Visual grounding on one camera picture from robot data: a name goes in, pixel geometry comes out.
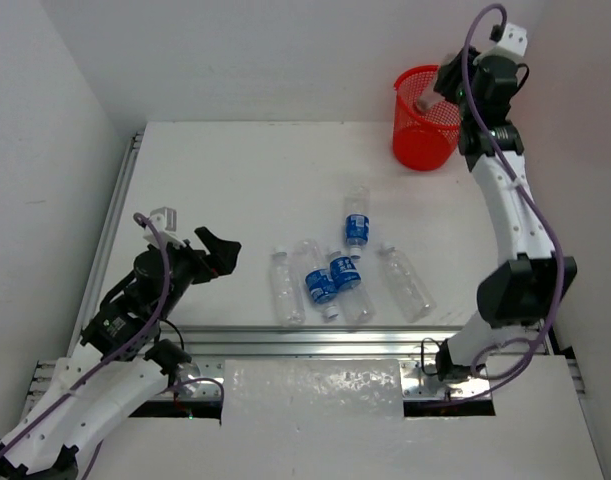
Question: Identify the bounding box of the red cap bottle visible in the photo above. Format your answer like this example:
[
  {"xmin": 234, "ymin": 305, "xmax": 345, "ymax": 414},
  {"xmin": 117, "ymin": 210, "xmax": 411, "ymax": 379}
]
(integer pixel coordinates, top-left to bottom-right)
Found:
[{"xmin": 414, "ymin": 65, "xmax": 452, "ymax": 114}]

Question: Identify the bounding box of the translucent plastic sheet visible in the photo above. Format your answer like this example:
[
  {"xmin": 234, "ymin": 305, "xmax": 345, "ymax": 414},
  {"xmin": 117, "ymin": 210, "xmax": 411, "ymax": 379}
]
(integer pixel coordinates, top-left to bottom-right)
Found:
[{"xmin": 224, "ymin": 358, "xmax": 404, "ymax": 425}]

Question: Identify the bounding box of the red mesh plastic bin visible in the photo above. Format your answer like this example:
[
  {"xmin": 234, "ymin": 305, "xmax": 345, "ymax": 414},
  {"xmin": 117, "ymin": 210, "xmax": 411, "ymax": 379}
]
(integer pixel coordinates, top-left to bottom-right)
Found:
[{"xmin": 392, "ymin": 65, "xmax": 460, "ymax": 171}]

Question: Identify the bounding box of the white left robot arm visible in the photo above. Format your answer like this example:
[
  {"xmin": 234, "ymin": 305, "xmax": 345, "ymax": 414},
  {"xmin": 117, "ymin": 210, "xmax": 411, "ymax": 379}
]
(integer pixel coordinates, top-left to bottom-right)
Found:
[{"xmin": 0, "ymin": 227, "xmax": 241, "ymax": 479}]

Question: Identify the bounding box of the aluminium table left rail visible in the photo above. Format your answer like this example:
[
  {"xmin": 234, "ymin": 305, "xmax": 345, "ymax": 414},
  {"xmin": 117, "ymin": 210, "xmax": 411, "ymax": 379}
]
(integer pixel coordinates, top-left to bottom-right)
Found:
[{"xmin": 24, "ymin": 130, "xmax": 145, "ymax": 401}]

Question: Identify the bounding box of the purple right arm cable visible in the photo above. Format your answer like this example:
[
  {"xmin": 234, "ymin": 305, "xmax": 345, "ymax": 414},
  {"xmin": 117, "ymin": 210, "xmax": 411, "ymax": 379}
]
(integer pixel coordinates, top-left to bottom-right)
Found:
[{"xmin": 459, "ymin": 3, "xmax": 566, "ymax": 401}]

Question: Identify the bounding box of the aluminium table right rail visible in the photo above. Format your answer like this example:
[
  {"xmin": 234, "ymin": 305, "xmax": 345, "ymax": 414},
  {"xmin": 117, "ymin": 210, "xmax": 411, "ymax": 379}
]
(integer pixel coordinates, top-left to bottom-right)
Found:
[{"xmin": 477, "ymin": 127, "xmax": 581, "ymax": 396}]

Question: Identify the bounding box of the aluminium table rail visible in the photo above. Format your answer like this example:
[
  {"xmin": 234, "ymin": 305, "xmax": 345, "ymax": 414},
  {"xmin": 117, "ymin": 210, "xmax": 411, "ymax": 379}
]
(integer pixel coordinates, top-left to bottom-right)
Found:
[
  {"xmin": 477, "ymin": 127, "xmax": 581, "ymax": 396},
  {"xmin": 64, "ymin": 324, "xmax": 551, "ymax": 359},
  {"xmin": 24, "ymin": 130, "xmax": 145, "ymax": 401}
]

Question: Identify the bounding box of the blue label bottle inverted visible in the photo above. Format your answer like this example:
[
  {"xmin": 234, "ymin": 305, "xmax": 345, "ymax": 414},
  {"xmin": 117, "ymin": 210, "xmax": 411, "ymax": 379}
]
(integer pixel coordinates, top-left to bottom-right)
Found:
[{"xmin": 294, "ymin": 239, "xmax": 339, "ymax": 323}]

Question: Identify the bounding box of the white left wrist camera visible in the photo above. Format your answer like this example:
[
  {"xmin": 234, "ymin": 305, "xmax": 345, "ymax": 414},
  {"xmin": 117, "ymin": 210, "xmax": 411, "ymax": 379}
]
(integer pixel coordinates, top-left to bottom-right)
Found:
[{"xmin": 148, "ymin": 207, "xmax": 181, "ymax": 245}]

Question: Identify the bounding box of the black looped cable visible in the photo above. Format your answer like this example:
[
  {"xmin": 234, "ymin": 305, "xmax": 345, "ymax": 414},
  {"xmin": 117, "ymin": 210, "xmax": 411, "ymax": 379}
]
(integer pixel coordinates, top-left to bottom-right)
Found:
[{"xmin": 420, "ymin": 337, "xmax": 449, "ymax": 396}]

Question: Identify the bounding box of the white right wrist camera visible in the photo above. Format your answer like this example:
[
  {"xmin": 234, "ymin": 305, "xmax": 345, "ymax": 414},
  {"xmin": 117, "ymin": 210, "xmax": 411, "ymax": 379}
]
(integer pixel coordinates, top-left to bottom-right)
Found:
[{"xmin": 482, "ymin": 22, "xmax": 528, "ymax": 63}]

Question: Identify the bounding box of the aluminium table front rail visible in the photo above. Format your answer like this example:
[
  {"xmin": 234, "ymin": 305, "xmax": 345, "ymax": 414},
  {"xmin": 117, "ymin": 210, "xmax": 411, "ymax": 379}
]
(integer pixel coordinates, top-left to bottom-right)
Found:
[{"xmin": 64, "ymin": 324, "xmax": 551, "ymax": 359}]

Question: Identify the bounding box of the blue label bottle far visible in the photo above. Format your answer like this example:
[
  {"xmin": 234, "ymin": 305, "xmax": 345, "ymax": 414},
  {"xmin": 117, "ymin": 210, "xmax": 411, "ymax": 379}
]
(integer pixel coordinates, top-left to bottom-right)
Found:
[{"xmin": 344, "ymin": 185, "xmax": 370, "ymax": 260}]

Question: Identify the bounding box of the clear unlabelled bottle white cap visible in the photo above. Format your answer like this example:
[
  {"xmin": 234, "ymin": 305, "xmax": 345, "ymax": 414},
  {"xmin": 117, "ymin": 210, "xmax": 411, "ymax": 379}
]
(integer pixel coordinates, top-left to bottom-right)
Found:
[{"xmin": 378, "ymin": 242, "xmax": 436, "ymax": 323}]

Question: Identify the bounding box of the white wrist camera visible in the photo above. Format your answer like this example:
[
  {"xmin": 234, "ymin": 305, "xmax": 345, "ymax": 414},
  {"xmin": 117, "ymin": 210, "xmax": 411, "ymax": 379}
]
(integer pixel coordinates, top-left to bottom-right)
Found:
[
  {"xmin": 148, "ymin": 207, "xmax": 181, "ymax": 245},
  {"xmin": 482, "ymin": 22, "xmax": 528, "ymax": 63}
]

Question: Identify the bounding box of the clear slim bottle white cap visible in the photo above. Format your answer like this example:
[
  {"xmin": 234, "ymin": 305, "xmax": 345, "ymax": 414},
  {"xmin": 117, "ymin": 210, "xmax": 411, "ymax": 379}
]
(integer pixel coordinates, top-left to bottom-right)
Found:
[{"xmin": 269, "ymin": 247, "xmax": 306, "ymax": 328}]

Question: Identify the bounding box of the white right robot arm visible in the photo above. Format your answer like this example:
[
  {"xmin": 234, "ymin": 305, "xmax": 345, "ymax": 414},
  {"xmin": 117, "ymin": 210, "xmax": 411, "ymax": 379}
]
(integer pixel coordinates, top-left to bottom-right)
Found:
[{"xmin": 434, "ymin": 47, "xmax": 577, "ymax": 381}]

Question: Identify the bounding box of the blue label bottle Chinese text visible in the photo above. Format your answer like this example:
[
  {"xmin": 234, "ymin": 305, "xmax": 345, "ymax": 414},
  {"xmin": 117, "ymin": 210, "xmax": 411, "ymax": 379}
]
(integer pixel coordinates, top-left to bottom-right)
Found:
[{"xmin": 327, "ymin": 248, "xmax": 375, "ymax": 326}]

